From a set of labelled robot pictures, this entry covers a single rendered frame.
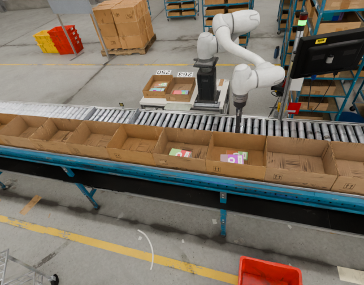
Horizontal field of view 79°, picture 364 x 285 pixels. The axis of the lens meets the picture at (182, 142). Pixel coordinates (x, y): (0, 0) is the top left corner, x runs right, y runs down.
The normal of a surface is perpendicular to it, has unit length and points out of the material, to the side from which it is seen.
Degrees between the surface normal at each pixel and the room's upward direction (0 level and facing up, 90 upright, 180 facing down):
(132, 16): 90
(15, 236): 0
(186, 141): 89
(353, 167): 0
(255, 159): 1
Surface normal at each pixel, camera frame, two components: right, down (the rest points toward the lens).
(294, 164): -0.13, -0.71
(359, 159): -0.27, 0.69
